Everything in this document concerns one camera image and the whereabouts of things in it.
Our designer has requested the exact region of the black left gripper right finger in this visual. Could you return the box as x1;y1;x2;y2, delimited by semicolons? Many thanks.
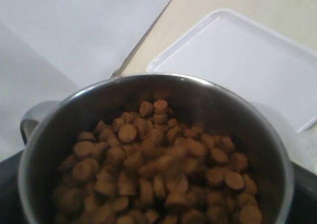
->
289;163;317;224

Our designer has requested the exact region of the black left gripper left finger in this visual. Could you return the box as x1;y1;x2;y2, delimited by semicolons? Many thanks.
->
0;151;25;224

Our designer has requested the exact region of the steel mug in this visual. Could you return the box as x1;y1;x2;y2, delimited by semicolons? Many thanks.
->
18;74;294;224

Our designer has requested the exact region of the white plastic tray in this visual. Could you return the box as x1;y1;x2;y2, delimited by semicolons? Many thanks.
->
146;9;317;132

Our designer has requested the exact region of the white backdrop curtain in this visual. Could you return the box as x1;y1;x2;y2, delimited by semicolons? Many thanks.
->
0;0;171;149

